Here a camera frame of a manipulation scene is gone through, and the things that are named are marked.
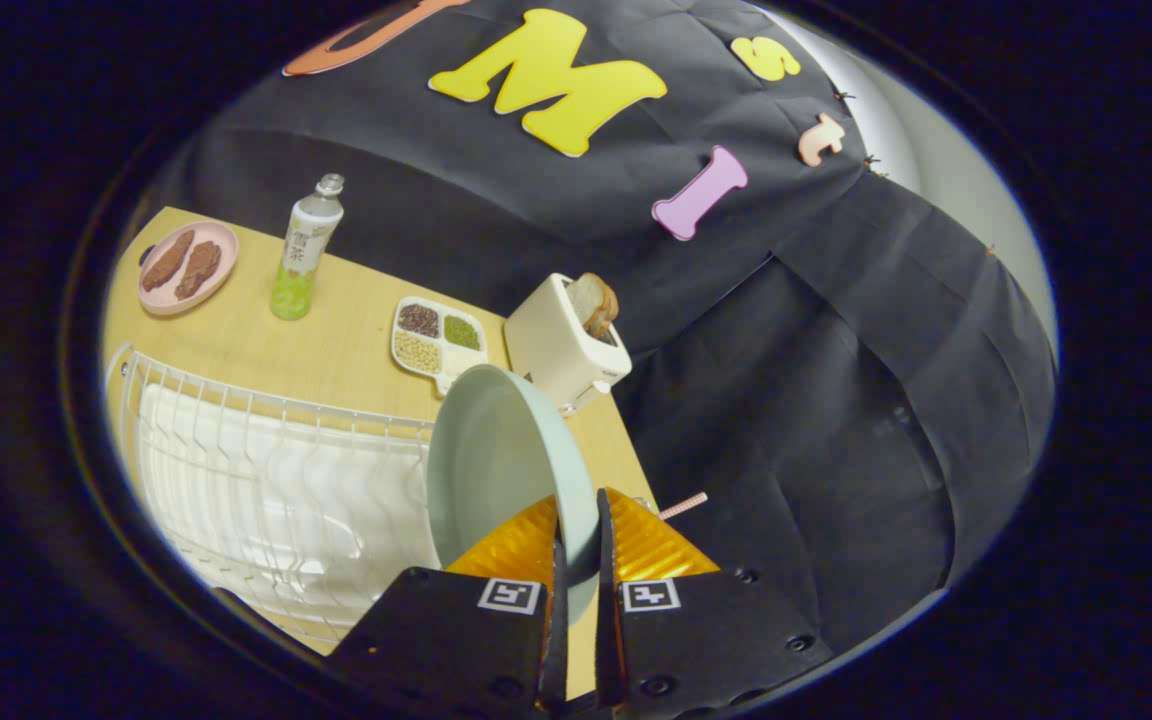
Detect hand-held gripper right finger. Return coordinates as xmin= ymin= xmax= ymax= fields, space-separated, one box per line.
xmin=594 ymin=487 xmax=837 ymax=713

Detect green drink bottle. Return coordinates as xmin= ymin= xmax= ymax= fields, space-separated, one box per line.
xmin=270 ymin=173 xmax=346 ymax=321

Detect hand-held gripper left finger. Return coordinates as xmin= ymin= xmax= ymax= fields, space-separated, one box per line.
xmin=326 ymin=495 xmax=569 ymax=716

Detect white divided bean tray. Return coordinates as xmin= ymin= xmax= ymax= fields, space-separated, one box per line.
xmin=391 ymin=295 xmax=489 ymax=396

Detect pink plate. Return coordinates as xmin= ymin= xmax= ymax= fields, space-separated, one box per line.
xmin=137 ymin=220 xmax=240 ymax=317

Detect brown bread slice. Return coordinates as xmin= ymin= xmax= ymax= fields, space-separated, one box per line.
xmin=565 ymin=272 xmax=620 ymax=339

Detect white wire dish rack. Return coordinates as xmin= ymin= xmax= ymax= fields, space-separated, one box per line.
xmin=104 ymin=342 xmax=442 ymax=646

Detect brown meat piece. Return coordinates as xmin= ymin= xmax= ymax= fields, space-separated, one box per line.
xmin=141 ymin=229 xmax=196 ymax=292
xmin=174 ymin=240 xmax=223 ymax=300

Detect black backdrop cloth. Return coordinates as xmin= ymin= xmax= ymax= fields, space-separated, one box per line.
xmin=151 ymin=0 xmax=1057 ymax=651

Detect pale green plate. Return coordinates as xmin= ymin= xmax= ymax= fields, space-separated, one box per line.
xmin=425 ymin=364 xmax=601 ymax=626

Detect cream toaster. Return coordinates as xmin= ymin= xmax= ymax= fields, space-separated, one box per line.
xmin=503 ymin=272 xmax=634 ymax=416

